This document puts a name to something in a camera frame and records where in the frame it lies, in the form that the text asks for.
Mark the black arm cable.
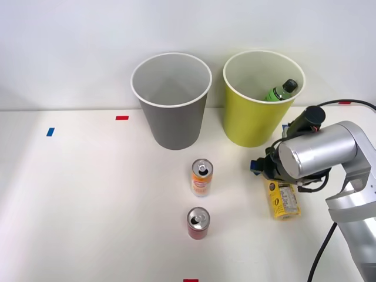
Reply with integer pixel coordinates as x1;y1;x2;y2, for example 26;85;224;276
307;221;338;282
318;99;376;112

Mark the green bottle with black cap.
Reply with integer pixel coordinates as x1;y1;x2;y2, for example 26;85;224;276
264;78;298;102

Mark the orange and white drink can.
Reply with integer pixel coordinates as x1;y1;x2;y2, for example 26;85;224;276
190;159;214;198

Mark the yellow-green plastic waste bin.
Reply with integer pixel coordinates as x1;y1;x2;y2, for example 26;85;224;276
222;50;306;148

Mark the grey plastic waste bin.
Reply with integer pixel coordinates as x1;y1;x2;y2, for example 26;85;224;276
130;52;213;151

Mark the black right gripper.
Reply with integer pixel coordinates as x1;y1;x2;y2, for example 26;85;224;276
250;145;288;183

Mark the yellow label plastic bottle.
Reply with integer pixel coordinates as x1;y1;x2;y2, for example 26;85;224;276
265;176;302;221

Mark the red drink can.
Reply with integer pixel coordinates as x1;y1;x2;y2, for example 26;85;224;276
187;207;211;240

